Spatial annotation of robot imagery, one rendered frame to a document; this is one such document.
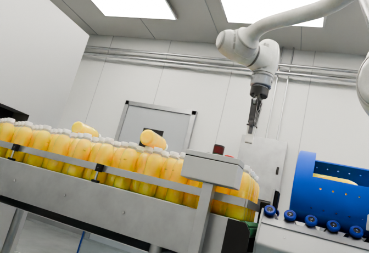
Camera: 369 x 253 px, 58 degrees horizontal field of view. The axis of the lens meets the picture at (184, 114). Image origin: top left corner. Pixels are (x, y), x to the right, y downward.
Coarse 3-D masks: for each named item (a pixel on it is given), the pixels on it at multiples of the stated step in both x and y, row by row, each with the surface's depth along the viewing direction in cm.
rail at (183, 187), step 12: (0, 144) 170; (12, 144) 167; (48, 156) 158; (60, 156) 155; (108, 168) 145; (144, 180) 138; (156, 180) 136; (192, 192) 130; (216, 192) 127; (240, 204) 123
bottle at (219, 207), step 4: (216, 188) 134; (220, 188) 132; (224, 188) 131; (220, 192) 131; (224, 192) 131; (228, 192) 131; (216, 200) 131; (216, 204) 130; (220, 204) 130; (224, 204) 130; (212, 208) 132; (216, 208) 130; (220, 208) 129; (224, 208) 129; (212, 212) 131; (216, 212) 129; (220, 212) 129; (224, 212) 129
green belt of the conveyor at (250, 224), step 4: (44, 168) 159; (88, 180) 152; (104, 184) 145; (164, 200) 134; (248, 224) 122; (252, 224) 132; (256, 224) 145; (252, 228) 126; (256, 228) 138; (252, 232) 126; (252, 236) 132
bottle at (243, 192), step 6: (246, 174) 128; (246, 180) 127; (240, 186) 126; (246, 186) 126; (234, 192) 126; (240, 192) 125; (246, 192) 126; (246, 198) 126; (228, 204) 126; (228, 210) 125; (234, 210) 124; (240, 210) 124; (228, 216) 124; (234, 216) 123; (240, 216) 123
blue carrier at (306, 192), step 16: (304, 160) 129; (304, 176) 125; (336, 176) 144; (352, 176) 141; (368, 176) 138; (304, 192) 124; (320, 192) 122; (336, 192) 120; (352, 192) 118; (368, 192) 117; (304, 208) 125; (320, 208) 122; (336, 208) 120; (352, 208) 118; (368, 208) 116; (320, 224) 127; (352, 224) 120
